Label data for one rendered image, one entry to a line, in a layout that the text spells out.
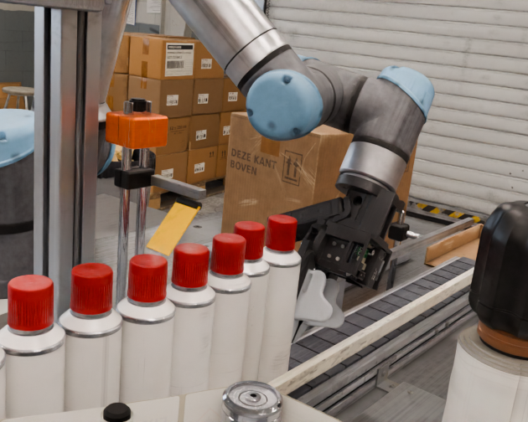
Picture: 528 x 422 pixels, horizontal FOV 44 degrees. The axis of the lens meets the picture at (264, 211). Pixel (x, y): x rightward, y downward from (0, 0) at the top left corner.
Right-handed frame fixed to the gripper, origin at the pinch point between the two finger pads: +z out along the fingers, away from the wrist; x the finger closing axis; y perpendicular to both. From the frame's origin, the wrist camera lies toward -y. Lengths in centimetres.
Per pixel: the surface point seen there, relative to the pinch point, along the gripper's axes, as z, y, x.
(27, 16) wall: -181, -581, 270
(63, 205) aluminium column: -2.4, -11.8, -29.0
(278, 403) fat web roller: 4.1, 21.0, -33.7
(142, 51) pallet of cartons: -124, -290, 190
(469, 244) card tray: -36, -11, 82
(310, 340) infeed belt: 0.1, -2.7, 10.9
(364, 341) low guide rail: -2.7, 5.0, 10.5
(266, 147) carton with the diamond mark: -29.1, -33.2, 23.3
